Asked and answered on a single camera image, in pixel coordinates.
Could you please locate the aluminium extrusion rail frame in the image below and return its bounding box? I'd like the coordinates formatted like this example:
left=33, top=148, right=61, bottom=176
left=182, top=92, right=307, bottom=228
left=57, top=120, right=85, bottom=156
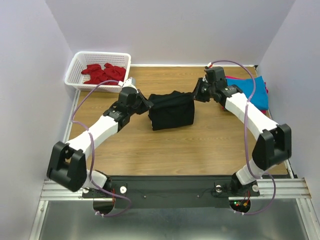
left=28, top=89, right=86, bottom=240

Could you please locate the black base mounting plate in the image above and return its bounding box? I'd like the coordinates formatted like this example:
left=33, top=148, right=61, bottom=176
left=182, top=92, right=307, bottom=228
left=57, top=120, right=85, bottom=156
left=83, top=175, right=260, bottom=213

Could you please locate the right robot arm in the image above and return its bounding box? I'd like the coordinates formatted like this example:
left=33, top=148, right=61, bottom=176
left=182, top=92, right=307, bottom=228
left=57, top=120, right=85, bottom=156
left=193, top=66, right=292, bottom=195

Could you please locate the black t-shirt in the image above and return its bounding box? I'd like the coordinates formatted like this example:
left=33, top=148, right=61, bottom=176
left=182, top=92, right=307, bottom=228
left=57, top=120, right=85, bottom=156
left=148, top=91, right=195, bottom=131

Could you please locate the white plastic laundry basket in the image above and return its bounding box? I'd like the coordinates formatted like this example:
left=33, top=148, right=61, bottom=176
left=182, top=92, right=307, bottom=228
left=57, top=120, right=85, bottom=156
left=64, top=51, right=131, bottom=93

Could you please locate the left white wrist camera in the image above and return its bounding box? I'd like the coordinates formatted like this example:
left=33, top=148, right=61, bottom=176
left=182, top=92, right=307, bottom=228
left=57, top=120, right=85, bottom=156
left=118, top=77, right=136, bottom=88

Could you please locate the red t-shirt in basket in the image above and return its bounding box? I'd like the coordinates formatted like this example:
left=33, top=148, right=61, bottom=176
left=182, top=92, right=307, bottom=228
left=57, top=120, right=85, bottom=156
left=81, top=63, right=126, bottom=85

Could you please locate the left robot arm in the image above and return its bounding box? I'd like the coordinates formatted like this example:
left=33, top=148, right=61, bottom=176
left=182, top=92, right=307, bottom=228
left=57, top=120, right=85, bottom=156
left=46, top=86, right=153, bottom=197

